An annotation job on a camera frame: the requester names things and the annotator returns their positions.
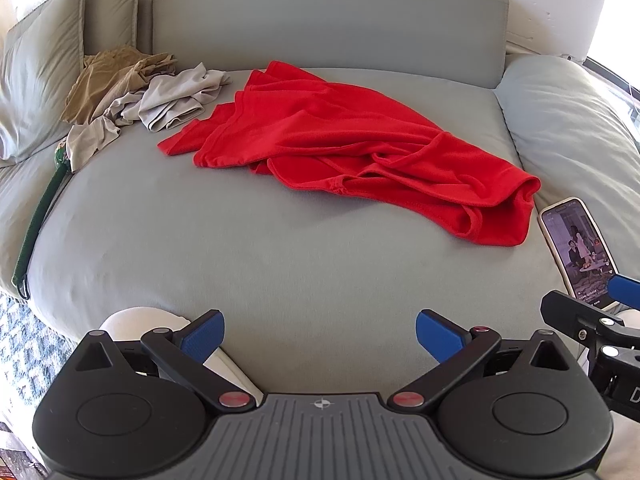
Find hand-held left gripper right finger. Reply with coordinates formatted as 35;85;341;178
387;309;567;409

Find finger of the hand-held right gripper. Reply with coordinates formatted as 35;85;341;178
607;274;640;307
541;290;640;348

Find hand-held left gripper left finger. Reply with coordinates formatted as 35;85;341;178
75;310;253;409

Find red long-sleeved shirt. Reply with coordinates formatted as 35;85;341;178
157;60;542;250

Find smartphone with lit screen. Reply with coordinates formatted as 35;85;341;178
540;197;619;311

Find grey sofa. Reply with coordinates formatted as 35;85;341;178
0;0;640;401

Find blue and white patterned rug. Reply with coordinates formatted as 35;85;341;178
0;292;76;443

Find pale blue pillow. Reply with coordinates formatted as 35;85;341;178
495;55;640;281

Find window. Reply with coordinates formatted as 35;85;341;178
582;50;640;143

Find crumpled light grey garment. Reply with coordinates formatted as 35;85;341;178
65;62;233;173

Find crumpled tan garment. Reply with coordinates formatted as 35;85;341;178
61;46;178;125

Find large sage green pillow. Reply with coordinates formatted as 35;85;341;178
0;0;87;167

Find grey sofa backrest cushion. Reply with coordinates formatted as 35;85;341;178
150;0;511;92

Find sage green cushion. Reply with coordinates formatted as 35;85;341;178
81;0;142;61

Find green strap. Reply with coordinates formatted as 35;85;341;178
12;142;71;301

